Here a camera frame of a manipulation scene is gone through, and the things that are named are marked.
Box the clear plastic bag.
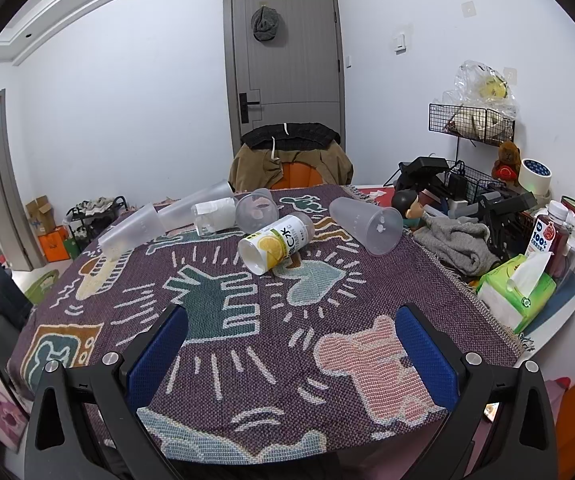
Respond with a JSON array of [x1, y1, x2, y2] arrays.
[[441, 60, 519, 119]]

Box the cardboard box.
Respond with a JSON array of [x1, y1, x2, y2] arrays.
[[25, 195, 56, 236]]

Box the brown plush toy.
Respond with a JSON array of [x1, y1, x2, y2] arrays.
[[491, 141, 522, 185]]

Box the orange chair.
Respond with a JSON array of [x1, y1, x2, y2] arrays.
[[270, 162, 323, 190]]

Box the black door handle lock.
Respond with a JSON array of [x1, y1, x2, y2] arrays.
[[238, 92, 261, 125]]

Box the grey cap on door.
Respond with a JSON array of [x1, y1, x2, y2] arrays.
[[250, 6, 281, 42]]

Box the black garment on chair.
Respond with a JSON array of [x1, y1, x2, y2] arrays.
[[242, 122, 341, 151]]

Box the red juice bottle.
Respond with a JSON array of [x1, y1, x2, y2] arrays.
[[525, 200, 572, 282]]

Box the purple patterned woven table cloth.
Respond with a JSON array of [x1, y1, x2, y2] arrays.
[[7, 185, 522, 465]]

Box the black shoe rack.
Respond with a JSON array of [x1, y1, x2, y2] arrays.
[[64, 195, 128, 252]]

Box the long frosted cup back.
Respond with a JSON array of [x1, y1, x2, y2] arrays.
[[157, 179, 235, 233]]

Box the black wire wall basket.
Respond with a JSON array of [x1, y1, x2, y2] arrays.
[[429, 103, 515, 146]]

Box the frosted cup centre open mouth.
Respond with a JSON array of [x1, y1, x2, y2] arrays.
[[235, 188, 280, 234]]

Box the green tissue box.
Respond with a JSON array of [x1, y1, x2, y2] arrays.
[[476, 252, 557, 335]]

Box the black haired doll figure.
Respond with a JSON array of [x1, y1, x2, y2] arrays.
[[391, 190, 426, 231]]

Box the brown jacket on chair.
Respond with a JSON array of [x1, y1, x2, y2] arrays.
[[229, 142, 353, 192]]

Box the frosted cup far right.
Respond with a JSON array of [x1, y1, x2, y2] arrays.
[[329, 197, 403, 256]]

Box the grey knitted cloth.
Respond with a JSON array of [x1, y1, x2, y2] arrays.
[[412, 217, 499, 278]]

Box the clear cup white label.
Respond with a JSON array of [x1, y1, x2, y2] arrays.
[[192, 197, 236, 236]]

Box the green slipper mat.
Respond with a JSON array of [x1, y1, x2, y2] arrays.
[[25, 270, 60, 306]]

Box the lemon label plastic cup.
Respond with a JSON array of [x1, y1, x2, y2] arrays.
[[237, 212, 315, 275]]

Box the grey entrance door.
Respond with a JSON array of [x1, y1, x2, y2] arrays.
[[223, 0, 346, 152]]

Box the black wire desk basket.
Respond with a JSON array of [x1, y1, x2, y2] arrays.
[[443, 160, 515, 204]]

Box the white wall switch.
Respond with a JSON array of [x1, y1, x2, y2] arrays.
[[395, 34, 407, 54]]

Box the pink cartoon bag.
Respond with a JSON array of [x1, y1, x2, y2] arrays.
[[0, 389, 27, 453]]

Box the frosted cup far left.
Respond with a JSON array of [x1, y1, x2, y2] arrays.
[[98, 204, 166, 260]]

